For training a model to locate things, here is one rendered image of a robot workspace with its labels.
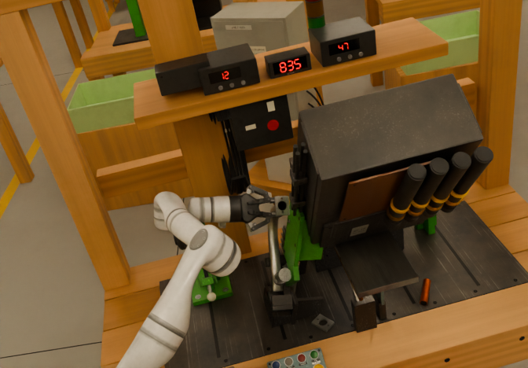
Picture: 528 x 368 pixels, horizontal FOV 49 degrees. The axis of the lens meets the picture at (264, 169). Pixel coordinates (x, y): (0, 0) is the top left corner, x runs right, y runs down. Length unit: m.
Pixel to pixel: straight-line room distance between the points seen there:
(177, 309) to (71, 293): 2.35
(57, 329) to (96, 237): 1.52
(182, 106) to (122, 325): 0.76
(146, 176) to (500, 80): 1.19
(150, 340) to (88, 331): 2.05
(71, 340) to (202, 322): 1.57
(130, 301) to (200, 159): 0.55
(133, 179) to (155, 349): 0.80
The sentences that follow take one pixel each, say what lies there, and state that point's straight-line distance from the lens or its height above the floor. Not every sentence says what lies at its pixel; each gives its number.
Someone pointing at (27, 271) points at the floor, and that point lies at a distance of 3.91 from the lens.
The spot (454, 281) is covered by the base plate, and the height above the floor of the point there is 0.90.
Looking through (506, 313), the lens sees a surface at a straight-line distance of 1.78.
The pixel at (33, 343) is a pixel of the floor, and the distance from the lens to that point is 3.42.
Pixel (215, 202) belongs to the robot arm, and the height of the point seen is 1.30.
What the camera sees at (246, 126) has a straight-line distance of 1.65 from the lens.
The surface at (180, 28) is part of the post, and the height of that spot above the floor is 1.71.
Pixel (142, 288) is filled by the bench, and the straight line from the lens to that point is 2.05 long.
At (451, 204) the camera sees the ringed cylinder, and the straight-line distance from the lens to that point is 1.46.
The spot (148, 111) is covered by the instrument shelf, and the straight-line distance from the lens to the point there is 1.61.
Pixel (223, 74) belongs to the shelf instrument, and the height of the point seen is 1.59.
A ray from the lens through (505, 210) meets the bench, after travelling 2.15.
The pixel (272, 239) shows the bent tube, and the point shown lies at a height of 1.10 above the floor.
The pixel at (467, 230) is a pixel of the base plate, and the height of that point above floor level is 0.90.
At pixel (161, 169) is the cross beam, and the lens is 1.91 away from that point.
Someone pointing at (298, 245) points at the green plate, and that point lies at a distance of 1.57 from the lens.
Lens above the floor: 2.20
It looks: 33 degrees down
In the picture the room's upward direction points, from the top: 11 degrees counter-clockwise
